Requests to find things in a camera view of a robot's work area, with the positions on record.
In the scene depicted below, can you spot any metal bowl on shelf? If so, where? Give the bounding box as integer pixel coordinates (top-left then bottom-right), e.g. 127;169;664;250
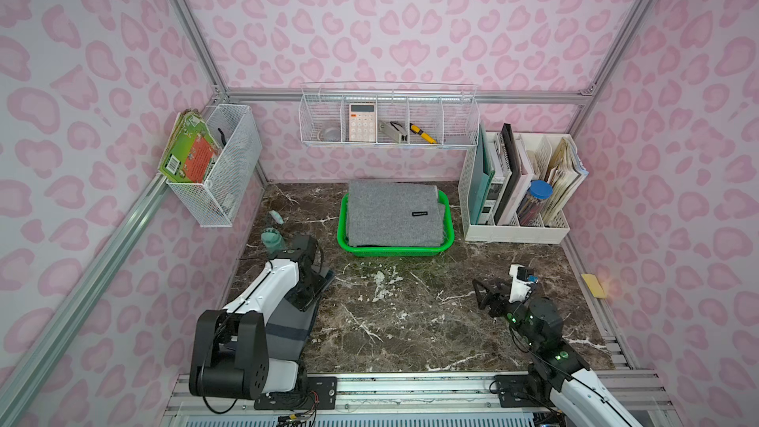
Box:
317;125;342;142

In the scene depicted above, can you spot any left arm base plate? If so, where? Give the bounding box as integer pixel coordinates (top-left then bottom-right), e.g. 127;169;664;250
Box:
254;376;338;411

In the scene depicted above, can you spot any yellow sticky note pad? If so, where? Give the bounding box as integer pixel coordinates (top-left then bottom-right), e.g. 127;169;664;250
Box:
581;274;607;300

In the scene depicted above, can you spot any plain grey scarf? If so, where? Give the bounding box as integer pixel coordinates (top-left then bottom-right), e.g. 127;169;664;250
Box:
347;180;447;248

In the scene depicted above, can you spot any stack of magazines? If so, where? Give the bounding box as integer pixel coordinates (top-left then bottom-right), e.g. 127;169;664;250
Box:
541;136;589;225

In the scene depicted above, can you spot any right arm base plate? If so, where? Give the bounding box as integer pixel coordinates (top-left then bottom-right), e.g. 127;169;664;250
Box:
488;373;555;409

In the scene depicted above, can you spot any yellow black utility knife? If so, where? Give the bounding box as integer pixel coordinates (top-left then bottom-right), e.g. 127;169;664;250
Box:
409;123;438;144

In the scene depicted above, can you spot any white desk file organizer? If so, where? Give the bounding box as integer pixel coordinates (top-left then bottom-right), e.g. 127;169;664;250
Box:
458;125;589;244

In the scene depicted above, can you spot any black book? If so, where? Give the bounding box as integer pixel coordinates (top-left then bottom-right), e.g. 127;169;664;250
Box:
494;124;521;225

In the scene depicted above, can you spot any dark grey plaid scarf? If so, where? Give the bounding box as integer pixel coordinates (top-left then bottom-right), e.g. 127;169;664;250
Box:
230;260;336;363

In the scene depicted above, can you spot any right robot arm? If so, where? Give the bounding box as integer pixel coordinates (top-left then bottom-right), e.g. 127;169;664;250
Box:
472;264;640;426

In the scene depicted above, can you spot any teal file folder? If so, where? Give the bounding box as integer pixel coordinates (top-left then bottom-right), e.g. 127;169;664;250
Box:
468;125;495;225

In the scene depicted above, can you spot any blue lid pencil jar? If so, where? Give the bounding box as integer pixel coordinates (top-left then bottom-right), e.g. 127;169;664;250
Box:
517;180;553;227

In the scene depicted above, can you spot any white wire wall shelf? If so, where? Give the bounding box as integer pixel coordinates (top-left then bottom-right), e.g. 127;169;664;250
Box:
298;82;480;148

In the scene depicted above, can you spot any green plastic basket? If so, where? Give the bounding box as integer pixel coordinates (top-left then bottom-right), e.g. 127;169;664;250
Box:
336;190;455;257

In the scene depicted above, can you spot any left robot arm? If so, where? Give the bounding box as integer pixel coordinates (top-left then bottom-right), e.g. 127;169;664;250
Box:
189;235;334;402

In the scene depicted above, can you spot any white mesh wall basket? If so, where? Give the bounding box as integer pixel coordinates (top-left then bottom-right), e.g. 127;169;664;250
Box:
162;103;263;229

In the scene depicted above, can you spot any pink calculator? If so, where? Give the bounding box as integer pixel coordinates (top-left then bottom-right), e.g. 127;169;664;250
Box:
348;102;378;144

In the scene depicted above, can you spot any grey stapler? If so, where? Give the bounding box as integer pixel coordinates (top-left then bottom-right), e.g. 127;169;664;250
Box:
378;121;408;144

